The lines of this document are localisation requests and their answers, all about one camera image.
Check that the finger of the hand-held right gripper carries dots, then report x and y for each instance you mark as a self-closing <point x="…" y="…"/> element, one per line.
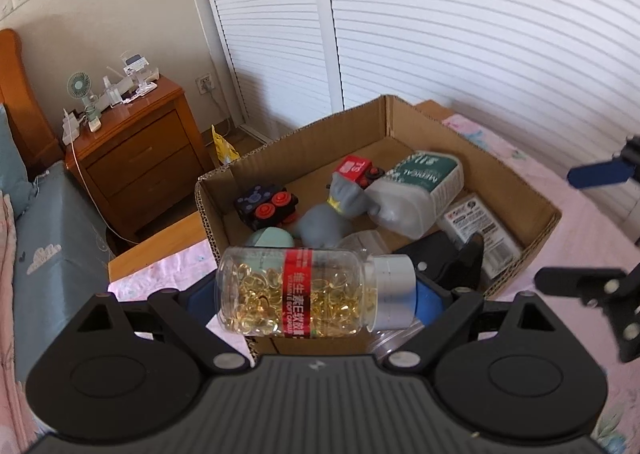
<point x="560" y="281"/>
<point x="595" y="174"/>

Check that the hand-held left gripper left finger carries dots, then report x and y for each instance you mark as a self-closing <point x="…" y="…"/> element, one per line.
<point x="200" y="301"/>

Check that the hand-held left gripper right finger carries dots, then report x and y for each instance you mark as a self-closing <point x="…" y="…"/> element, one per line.
<point x="426" y="306"/>

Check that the clear bottle of yellow capsules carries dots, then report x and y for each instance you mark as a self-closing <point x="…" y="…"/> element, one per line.
<point x="260" y="291"/>

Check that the clear card packet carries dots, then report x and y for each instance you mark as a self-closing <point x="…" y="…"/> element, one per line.
<point x="475" y="224"/>

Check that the mint green oval case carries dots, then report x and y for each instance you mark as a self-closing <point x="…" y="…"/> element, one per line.
<point x="272" y="238"/>

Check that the green cotton swab container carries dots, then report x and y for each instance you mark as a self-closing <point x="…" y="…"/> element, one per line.
<point x="415" y="199"/>

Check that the grey rubber animal toy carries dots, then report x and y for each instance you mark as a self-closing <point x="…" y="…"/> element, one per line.
<point x="320" y="226"/>

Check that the red wooden toy train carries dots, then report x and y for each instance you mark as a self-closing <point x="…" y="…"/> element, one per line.
<point x="352" y="167"/>

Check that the cardboard box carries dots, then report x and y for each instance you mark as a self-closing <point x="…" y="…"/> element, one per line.
<point x="440" y="128"/>

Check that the black toy train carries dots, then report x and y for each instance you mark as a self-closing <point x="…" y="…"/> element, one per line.
<point x="255" y="201"/>

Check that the yellow plastic bag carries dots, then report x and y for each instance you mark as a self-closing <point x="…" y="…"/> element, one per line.
<point x="222" y="146"/>

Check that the wooden nightstand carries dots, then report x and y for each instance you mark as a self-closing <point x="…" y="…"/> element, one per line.
<point x="135" y="153"/>

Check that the white louvered closet door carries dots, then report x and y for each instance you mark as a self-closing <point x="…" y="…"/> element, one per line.
<point x="475" y="33"/>
<point x="280" y="33"/>

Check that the pink floral quilt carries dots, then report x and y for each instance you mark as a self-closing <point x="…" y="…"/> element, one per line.
<point x="6" y="309"/>

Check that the white charger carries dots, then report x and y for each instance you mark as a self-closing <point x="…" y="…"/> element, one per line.
<point x="70" y="126"/>

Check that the small clear bottle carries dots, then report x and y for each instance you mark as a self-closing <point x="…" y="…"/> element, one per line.
<point x="111" y="91"/>

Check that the blue pillow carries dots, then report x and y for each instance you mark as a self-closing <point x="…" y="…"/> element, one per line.
<point x="10" y="163"/>

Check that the clear acrylic stand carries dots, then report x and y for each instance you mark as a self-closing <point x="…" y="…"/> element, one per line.
<point x="135" y="64"/>

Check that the small green desk fan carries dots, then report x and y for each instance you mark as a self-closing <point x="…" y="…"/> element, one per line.
<point x="80" y="85"/>

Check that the wooden headboard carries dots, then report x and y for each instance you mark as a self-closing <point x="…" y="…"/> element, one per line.
<point x="20" y="93"/>

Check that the white wall outlet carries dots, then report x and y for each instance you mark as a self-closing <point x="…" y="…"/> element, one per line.
<point x="205" y="82"/>

